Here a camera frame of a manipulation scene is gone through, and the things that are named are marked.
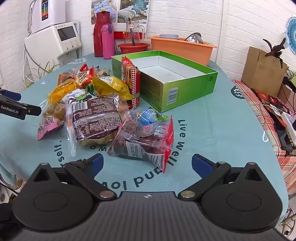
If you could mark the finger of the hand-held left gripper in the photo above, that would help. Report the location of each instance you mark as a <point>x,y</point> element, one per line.
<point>33,110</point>
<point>10,94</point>

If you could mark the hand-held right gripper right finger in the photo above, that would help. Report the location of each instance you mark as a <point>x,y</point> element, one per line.
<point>201,163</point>

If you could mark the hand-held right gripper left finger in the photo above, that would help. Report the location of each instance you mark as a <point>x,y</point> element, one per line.
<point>98,162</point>

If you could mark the pink brown cake packet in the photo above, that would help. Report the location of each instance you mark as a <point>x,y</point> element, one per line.
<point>49,120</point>

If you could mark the golden yellow snack packet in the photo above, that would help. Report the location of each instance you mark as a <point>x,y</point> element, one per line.
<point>62,91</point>

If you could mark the clear brown bread packet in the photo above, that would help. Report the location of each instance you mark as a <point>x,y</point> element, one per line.
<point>96,120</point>

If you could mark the orange snack packet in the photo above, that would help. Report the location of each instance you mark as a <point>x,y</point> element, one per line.
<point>67,75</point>

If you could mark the clear red-edged snack packet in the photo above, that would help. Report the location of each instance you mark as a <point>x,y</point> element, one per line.
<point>143,141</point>

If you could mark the red-orange snack packet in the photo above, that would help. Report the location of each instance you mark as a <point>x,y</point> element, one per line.
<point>84,75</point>

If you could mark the blue green snack packet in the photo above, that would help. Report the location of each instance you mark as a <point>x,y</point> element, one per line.
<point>148,115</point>

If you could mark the green cardboard box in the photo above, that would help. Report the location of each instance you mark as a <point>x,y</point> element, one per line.
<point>185,92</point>

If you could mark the small clear snack packet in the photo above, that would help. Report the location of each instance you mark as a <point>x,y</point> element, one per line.
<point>102,72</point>

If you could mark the red checkered snack packet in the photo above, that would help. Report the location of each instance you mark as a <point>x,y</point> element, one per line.
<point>130,83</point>

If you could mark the dry grass plant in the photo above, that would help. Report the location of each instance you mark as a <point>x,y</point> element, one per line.
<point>39,70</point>

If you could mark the white appliance with screen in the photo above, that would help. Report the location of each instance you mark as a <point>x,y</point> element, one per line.
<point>46,44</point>

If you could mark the plaid cloth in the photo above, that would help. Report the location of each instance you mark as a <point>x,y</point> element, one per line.
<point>256,109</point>

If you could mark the red envelope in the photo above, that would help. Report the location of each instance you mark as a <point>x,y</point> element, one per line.
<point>263,96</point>

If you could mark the white power adapter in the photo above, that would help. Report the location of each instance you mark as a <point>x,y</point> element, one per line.
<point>286,119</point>

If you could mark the red thermos jug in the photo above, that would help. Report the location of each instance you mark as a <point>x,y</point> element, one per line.
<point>99,34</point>

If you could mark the pink bottle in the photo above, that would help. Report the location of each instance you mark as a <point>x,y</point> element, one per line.
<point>107,42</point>

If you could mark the large cardboard box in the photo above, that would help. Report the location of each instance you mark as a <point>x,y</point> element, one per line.
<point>259,71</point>

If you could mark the orange plastic basin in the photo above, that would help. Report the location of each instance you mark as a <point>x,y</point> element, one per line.
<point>182,49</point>

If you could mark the red plastic basin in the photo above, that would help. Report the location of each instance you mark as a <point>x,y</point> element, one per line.
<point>133,48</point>

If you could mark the steel bowl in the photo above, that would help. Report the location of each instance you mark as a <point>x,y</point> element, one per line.
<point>194,38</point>

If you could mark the glass pitcher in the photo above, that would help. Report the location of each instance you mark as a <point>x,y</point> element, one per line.
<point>135,31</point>

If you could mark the purple leaf plant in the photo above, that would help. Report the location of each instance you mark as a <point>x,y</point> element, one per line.
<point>276,49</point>

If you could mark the blue paper fan decoration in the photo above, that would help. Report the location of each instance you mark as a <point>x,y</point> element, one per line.
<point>291,32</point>

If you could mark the bedding wall poster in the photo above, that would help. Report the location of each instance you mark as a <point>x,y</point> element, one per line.
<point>129,10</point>

